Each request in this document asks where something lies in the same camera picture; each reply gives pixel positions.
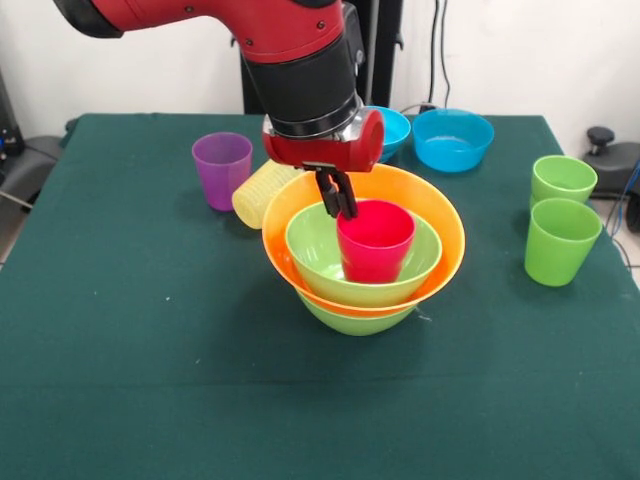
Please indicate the large orange plastic bowl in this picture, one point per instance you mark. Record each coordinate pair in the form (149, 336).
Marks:
(400, 185)

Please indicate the black stand base with knob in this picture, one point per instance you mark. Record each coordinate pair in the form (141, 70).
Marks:
(620, 160)

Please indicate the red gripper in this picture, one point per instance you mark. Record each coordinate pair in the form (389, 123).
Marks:
(320, 152)

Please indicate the red plastic cup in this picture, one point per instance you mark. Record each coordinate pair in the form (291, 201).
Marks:
(375, 250)

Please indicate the dark green table cloth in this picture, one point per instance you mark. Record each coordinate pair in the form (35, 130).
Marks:
(150, 390)

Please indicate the translucent blue plastic bowl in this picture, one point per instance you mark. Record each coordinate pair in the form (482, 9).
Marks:
(452, 145)

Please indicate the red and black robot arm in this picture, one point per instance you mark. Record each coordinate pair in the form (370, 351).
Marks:
(300, 75)

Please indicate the yellow plastic cup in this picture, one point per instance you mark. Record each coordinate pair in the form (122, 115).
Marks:
(255, 200)

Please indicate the green plastic bowl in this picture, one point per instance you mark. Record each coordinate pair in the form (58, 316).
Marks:
(310, 240)
(360, 325)

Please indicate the ribbed cyan plastic bowl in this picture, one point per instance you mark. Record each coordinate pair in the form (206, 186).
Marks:
(395, 130)

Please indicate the purple plastic cup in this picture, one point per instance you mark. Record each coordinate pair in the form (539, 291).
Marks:
(220, 170)

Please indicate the green plastic cup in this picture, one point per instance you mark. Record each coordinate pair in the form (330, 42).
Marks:
(562, 180)
(560, 245)

